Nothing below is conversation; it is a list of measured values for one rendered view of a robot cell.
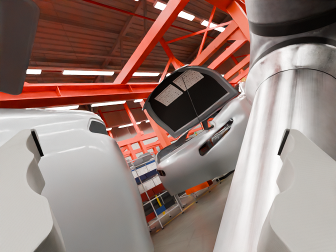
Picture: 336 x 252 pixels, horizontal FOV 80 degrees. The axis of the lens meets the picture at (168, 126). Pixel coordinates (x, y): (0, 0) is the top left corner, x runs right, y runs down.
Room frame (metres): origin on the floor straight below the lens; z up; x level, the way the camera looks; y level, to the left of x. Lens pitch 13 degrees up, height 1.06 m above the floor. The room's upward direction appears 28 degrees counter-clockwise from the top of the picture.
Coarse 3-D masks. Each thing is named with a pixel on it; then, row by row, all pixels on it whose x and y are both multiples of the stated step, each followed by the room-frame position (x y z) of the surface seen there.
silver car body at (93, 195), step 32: (0, 0) 1.27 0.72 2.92; (32, 0) 1.31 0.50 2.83; (0, 32) 1.50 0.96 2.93; (32, 32) 1.57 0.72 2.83; (0, 64) 1.80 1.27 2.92; (0, 128) 0.77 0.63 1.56; (64, 128) 0.95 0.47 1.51; (96, 128) 1.18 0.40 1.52; (64, 160) 0.91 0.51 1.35; (96, 160) 1.02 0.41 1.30; (64, 192) 0.87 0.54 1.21; (96, 192) 0.97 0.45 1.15; (128, 192) 1.10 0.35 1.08; (64, 224) 0.84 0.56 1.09; (96, 224) 0.93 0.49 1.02; (128, 224) 1.04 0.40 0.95
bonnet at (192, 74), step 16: (176, 80) 3.05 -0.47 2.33; (192, 80) 3.06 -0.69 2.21; (208, 80) 3.05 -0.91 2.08; (224, 80) 2.98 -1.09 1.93; (160, 96) 3.34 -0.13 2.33; (176, 96) 3.35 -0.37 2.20; (192, 96) 3.33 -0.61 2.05; (208, 96) 3.28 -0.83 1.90; (224, 96) 3.19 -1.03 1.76; (160, 112) 3.70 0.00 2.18; (176, 112) 3.67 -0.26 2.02; (192, 112) 3.59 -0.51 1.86; (208, 112) 3.49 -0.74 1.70; (176, 128) 3.95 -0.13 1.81
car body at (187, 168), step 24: (240, 96) 2.84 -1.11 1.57; (216, 120) 2.52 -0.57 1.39; (240, 120) 2.53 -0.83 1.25; (192, 144) 2.62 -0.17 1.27; (216, 144) 2.47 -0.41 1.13; (240, 144) 2.46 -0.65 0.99; (168, 168) 2.94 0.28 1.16; (192, 168) 2.66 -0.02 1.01; (216, 168) 2.54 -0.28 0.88; (168, 192) 3.35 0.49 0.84
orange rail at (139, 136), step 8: (128, 112) 8.81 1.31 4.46; (104, 120) 10.32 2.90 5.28; (208, 120) 13.06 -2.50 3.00; (136, 128) 8.81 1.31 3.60; (192, 128) 14.35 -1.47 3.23; (112, 136) 10.35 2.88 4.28; (136, 136) 8.60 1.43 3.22; (144, 136) 8.91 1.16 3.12; (152, 136) 9.24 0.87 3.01; (120, 144) 7.91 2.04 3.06; (160, 144) 12.46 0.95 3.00; (136, 152) 11.02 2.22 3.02
